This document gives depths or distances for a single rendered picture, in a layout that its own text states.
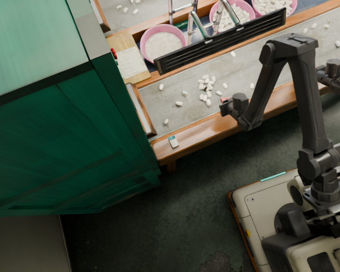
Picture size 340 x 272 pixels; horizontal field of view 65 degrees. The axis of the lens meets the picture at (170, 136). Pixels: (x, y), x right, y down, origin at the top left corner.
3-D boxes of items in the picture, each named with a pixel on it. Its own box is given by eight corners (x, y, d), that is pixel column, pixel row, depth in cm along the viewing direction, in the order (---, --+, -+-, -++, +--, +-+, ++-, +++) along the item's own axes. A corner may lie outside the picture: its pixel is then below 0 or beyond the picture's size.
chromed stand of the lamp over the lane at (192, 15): (227, 76, 155) (246, 25, 112) (196, 89, 154) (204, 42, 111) (212, 50, 160) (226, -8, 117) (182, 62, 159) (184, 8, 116)
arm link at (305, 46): (292, 34, 69) (321, 24, 71) (259, 42, 81) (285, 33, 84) (318, 183, 81) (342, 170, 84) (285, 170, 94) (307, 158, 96)
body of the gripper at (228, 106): (218, 104, 124) (225, 111, 118) (237, 95, 125) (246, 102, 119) (220, 115, 128) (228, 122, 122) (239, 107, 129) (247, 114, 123)
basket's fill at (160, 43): (188, 60, 158) (189, 55, 153) (154, 74, 156) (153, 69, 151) (173, 31, 164) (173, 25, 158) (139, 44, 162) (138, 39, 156)
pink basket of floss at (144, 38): (192, 42, 162) (194, 33, 153) (175, 79, 156) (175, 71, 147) (153, 28, 165) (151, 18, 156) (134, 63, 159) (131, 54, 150)
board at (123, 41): (151, 77, 146) (151, 76, 145) (126, 87, 145) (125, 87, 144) (129, 31, 155) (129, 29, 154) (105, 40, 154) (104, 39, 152)
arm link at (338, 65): (337, 94, 119) (353, 88, 120) (341, 69, 112) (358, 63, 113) (317, 85, 129) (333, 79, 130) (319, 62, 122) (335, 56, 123)
